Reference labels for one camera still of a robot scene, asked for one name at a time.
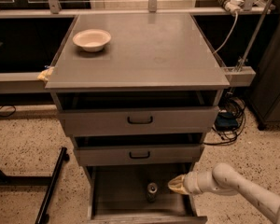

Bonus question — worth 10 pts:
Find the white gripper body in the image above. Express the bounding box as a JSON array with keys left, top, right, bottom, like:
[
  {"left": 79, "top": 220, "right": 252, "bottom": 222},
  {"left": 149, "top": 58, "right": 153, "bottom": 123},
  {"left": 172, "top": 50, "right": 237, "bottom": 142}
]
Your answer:
[{"left": 183, "top": 171, "right": 216, "bottom": 195}]

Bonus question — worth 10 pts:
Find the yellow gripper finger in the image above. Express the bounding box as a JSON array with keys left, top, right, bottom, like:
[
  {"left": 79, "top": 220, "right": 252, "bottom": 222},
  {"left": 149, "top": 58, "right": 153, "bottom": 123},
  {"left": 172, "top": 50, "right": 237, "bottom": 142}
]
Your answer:
[
  {"left": 168, "top": 185, "right": 187, "bottom": 195},
  {"left": 168, "top": 175, "right": 185, "bottom": 186}
]

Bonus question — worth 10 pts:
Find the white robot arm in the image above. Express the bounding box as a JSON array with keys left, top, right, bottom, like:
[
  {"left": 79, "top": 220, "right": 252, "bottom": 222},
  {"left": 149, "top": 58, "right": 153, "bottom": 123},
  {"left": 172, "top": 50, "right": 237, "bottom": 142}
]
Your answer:
[{"left": 168, "top": 162, "right": 280, "bottom": 224}]

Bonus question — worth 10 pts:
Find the grey open bottom drawer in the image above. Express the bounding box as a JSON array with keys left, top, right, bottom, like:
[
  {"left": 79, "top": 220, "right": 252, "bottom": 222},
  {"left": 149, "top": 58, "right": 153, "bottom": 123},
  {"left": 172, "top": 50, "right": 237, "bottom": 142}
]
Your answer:
[{"left": 89, "top": 163, "right": 207, "bottom": 224}]

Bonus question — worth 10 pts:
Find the grey middle drawer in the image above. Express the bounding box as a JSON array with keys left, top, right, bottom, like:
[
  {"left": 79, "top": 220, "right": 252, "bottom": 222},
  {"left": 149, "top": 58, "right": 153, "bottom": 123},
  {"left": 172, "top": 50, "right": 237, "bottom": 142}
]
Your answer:
[{"left": 74, "top": 144, "right": 203, "bottom": 166}]

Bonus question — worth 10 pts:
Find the grey drawer cabinet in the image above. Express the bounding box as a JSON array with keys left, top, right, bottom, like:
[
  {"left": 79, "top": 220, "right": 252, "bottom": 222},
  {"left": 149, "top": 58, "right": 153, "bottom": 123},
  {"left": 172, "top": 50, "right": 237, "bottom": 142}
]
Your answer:
[{"left": 45, "top": 13, "right": 231, "bottom": 224}]

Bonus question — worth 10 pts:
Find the grey top drawer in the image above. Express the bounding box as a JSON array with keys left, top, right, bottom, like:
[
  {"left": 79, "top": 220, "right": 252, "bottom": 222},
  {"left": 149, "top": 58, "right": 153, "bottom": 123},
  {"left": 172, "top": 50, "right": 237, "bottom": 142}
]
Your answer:
[{"left": 58, "top": 106, "right": 218, "bottom": 137}]

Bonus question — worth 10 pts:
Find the dark grey side cabinet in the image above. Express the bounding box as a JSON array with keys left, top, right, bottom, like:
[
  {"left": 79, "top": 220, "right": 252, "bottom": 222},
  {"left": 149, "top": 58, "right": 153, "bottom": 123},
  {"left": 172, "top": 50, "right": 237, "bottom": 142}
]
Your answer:
[{"left": 246, "top": 0, "right": 280, "bottom": 130}]

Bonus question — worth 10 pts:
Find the black metal stand leg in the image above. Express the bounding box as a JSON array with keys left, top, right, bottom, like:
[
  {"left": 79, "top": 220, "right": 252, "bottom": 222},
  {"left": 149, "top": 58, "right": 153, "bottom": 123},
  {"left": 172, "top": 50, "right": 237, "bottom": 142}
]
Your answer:
[{"left": 35, "top": 147, "right": 69, "bottom": 224}]

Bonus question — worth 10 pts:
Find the white bowl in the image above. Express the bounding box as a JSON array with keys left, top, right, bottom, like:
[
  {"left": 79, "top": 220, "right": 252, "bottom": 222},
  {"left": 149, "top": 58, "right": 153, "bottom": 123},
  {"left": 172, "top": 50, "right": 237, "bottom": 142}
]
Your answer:
[{"left": 73, "top": 29, "right": 111, "bottom": 52}]

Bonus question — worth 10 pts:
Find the yellow tape piece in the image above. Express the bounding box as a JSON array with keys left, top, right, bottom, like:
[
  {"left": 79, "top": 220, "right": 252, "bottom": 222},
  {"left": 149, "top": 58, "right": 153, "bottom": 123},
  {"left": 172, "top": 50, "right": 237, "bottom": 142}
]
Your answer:
[{"left": 37, "top": 67, "right": 54, "bottom": 81}]

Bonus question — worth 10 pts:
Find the white power strip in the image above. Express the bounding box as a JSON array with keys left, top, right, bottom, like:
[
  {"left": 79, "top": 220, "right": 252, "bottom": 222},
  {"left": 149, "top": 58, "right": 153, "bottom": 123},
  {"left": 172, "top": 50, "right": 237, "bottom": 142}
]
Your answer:
[{"left": 217, "top": 0, "right": 244, "bottom": 14}]

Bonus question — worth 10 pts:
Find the thin metal rod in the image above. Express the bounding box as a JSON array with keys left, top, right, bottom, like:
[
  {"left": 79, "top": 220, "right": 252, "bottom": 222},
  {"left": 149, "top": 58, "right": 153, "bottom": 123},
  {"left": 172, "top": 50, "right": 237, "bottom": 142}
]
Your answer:
[{"left": 234, "top": 0, "right": 273, "bottom": 72}]

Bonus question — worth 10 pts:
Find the black cable bundle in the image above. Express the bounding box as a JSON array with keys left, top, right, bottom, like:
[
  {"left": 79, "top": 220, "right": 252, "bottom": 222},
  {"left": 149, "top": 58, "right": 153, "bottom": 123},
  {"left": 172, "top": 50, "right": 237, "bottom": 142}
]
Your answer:
[{"left": 203, "top": 95, "right": 246, "bottom": 147}]

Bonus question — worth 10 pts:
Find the white power cable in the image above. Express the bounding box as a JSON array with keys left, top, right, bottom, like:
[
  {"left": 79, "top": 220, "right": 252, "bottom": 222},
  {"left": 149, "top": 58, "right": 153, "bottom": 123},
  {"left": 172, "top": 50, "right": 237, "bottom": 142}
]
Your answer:
[{"left": 212, "top": 11, "right": 240, "bottom": 55}]

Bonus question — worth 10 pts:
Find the grey metal rail frame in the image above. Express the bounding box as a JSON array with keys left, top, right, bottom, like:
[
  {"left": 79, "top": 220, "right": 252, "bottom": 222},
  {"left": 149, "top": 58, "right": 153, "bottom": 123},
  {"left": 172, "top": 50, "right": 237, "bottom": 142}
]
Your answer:
[{"left": 0, "top": 0, "right": 276, "bottom": 95}]

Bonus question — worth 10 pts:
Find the black floor cable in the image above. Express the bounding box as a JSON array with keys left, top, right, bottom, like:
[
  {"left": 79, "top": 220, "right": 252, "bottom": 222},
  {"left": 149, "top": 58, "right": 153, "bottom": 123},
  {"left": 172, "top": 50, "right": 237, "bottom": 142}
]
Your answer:
[{"left": 0, "top": 105, "right": 17, "bottom": 118}]

